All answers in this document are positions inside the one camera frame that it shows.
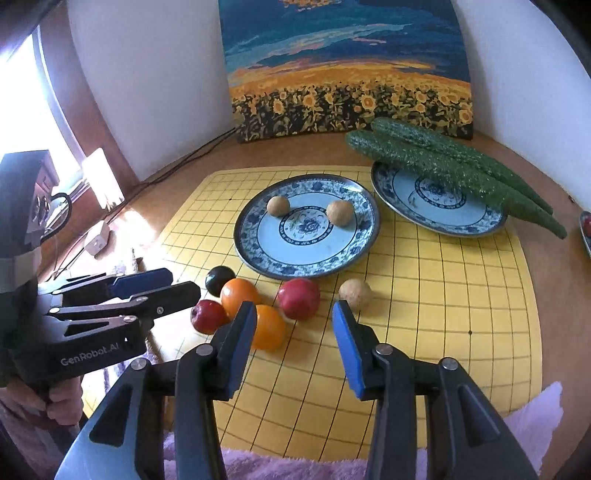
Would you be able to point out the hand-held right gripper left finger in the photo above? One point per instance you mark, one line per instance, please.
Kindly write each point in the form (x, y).
(242, 341)

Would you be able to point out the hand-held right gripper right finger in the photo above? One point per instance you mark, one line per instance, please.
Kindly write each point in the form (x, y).
(346, 341)

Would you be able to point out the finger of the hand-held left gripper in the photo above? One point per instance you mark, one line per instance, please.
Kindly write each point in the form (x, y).
(138, 282)
(180, 294)

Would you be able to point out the orange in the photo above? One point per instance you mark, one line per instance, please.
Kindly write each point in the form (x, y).
(238, 295)
(270, 327)

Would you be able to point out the small dark red apple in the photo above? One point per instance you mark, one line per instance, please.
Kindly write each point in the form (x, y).
(207, 317)

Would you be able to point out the black plum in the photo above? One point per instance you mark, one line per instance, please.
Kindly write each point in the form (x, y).
(219, 280)

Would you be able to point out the brown longan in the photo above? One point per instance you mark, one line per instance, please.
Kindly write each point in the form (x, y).
(278, 206)
(354, 294)
(340, 213)

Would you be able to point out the large red apple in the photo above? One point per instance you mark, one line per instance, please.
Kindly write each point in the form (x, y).
(299, 299)

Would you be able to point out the blue floral fruit plate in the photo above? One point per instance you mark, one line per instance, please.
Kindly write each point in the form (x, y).
(307, 244)

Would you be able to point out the person's left hand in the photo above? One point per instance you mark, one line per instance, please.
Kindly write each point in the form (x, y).
(62, 406)

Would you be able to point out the white power adapter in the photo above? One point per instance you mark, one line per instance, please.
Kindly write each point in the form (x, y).
(97, 239)

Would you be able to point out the yellow grid board mat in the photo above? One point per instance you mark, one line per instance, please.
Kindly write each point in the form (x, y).
(438, 314)

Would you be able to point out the blue floral gourd plate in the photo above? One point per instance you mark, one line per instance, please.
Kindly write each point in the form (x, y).
(443, 207)

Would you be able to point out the green bitter gourd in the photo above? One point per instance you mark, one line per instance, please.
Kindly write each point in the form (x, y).
(438, 166)

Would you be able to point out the window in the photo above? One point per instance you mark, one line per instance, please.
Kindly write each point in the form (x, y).
(27, 115)

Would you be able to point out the lilac fluffy towel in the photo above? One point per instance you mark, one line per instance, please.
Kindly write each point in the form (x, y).
(531, 424)

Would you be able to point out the green cucumber rear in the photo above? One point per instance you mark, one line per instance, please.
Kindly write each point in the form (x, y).
(461, 150)

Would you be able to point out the small side plate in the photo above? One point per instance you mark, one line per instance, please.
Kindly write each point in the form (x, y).
(587, 240)

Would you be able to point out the small red fruit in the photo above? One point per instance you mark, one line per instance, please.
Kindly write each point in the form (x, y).
(587, 224)

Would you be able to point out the sunflower field painting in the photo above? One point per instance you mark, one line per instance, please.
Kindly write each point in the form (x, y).
(341, 69)

